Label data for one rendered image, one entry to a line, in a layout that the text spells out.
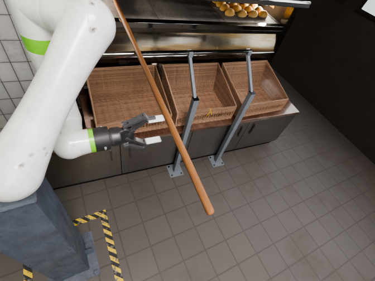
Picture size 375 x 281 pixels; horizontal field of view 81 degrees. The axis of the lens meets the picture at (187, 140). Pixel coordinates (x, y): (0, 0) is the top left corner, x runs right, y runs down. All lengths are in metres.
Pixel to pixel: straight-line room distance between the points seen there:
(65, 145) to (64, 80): 0.33
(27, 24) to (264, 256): 2.12
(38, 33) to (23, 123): 0.26
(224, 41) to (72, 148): 1.64
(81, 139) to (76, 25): 0.41
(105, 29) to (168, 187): 1.73
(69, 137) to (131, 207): 1.29
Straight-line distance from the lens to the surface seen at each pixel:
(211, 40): 2.08
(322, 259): 2.52
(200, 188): 0.82
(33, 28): 0.74
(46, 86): 0.59
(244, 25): 2.17
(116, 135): 0.88
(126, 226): 2.00
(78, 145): 0.87
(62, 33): 0.61
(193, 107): 1.55
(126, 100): 1.98
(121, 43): 1.84
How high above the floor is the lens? 1.91
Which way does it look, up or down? 49 degrees down
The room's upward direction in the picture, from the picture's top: 17 degrees clockwise
